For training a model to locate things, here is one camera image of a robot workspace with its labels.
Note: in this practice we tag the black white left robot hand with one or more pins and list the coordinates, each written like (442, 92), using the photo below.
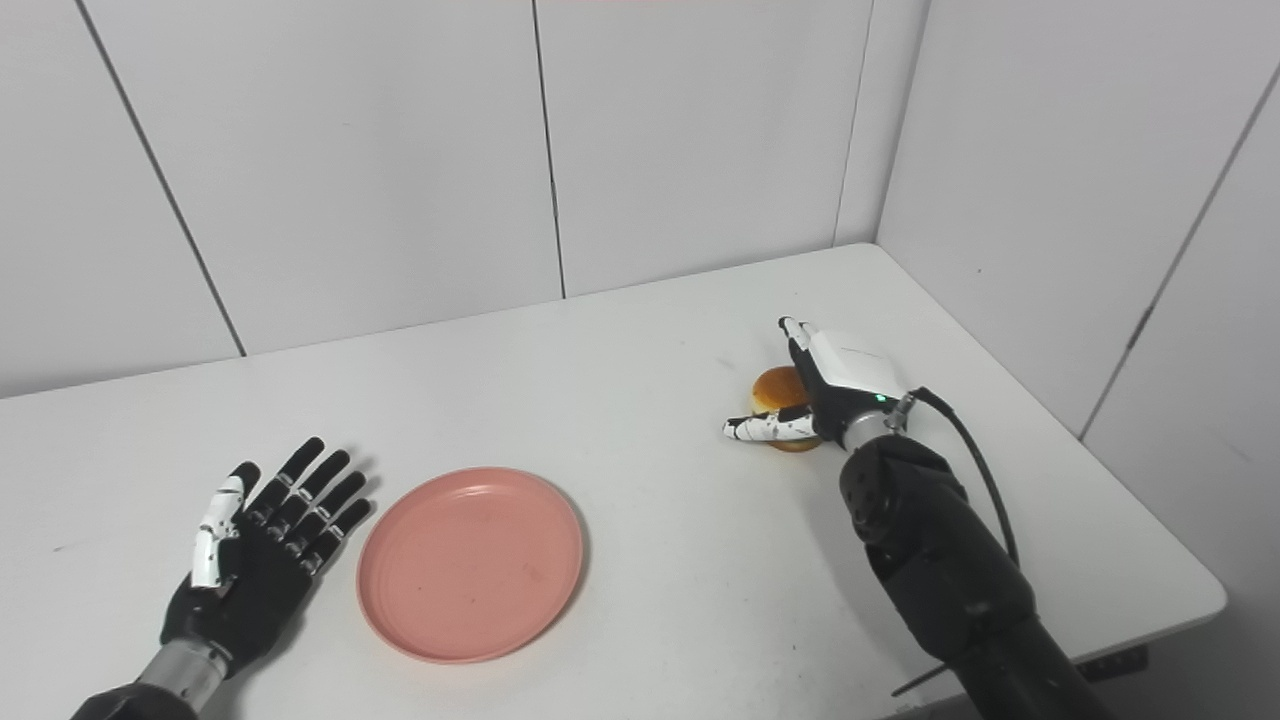
(250, 590)

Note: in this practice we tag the pink round plate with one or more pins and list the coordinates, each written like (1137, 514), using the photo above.
(470, 565)

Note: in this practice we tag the toy hamburger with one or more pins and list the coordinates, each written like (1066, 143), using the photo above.
(778, 388)

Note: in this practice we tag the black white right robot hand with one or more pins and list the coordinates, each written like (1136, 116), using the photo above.
(850, 375)

